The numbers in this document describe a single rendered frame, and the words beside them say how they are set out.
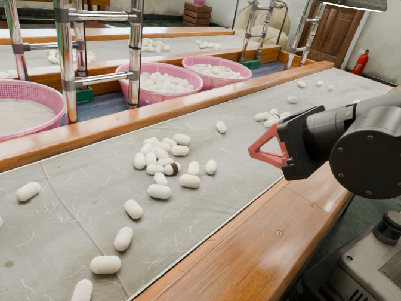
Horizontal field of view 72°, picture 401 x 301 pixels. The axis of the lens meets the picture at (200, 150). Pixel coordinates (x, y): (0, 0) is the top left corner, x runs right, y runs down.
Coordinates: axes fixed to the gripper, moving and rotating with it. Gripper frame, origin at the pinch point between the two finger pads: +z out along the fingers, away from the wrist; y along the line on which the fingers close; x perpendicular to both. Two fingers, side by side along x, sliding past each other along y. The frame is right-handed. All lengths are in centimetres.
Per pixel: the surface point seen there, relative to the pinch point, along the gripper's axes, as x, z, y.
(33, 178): -7.3, 26.4, 21.7
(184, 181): 1.9, 13.4, 3.5
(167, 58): -34, 55, -39
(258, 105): -5.8, 26.0, -42.3
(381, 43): -29, 85, -481
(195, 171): 1.4, 13.7, 0.4
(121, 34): -56, 82, -42
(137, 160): -4.0, 20.0, 6.9
